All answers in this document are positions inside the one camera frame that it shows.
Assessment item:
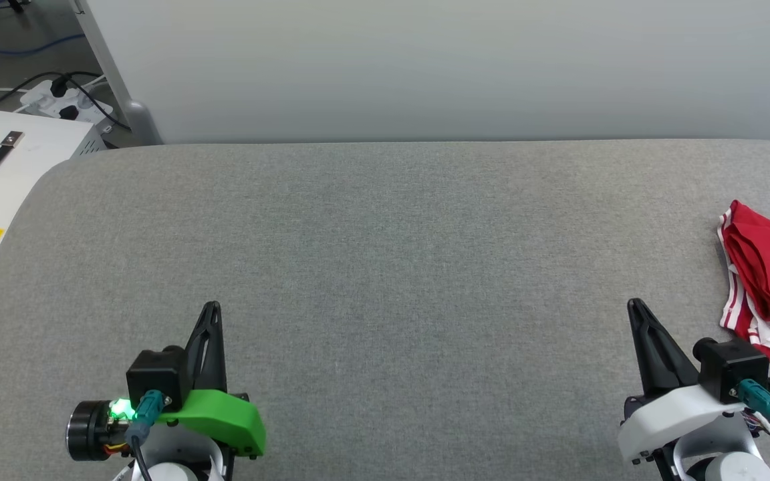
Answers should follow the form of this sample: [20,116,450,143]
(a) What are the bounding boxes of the blue cable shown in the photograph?
[0,0,85,57]

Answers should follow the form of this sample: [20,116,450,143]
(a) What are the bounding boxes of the grey metal partition post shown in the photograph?
[72,0,163,146]

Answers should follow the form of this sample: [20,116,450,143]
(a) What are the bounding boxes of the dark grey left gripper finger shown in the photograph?
[183,301,229,395]

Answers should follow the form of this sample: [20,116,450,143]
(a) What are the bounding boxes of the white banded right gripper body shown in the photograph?
[617,375,770,465]

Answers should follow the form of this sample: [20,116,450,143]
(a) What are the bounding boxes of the black power cable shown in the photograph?
[0,70,132,131]

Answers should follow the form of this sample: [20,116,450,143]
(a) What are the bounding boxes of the white power strip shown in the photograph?
[21,80,114,129]

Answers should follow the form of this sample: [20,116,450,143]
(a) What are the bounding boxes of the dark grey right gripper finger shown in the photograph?
[627,299,700,397]

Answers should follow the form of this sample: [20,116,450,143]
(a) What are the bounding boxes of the white equipment box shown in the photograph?
[0,108,109,295]

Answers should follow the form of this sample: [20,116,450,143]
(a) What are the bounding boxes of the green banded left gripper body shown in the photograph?
[68,389,267,462]

